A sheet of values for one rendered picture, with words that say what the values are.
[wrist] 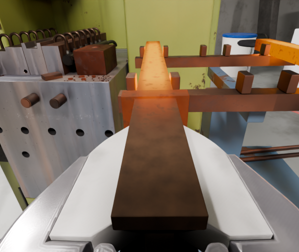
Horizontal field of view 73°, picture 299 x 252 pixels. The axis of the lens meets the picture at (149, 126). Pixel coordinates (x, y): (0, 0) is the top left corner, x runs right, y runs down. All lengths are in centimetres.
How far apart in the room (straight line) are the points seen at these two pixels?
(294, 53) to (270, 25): 534
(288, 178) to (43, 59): 68
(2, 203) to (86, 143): 115
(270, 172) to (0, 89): 71
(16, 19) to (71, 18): 27
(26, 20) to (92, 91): 52
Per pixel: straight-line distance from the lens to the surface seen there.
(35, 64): 66
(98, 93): 54
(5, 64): 72
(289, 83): 25
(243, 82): 23
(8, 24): 90
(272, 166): 57
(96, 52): 58
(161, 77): 20
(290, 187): 53
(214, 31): 113
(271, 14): 578
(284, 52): 44
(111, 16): 105
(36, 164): 77
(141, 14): 68
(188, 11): 67
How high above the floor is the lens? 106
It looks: 29 degrees down
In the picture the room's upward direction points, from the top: 2 degrees counter-clockwise
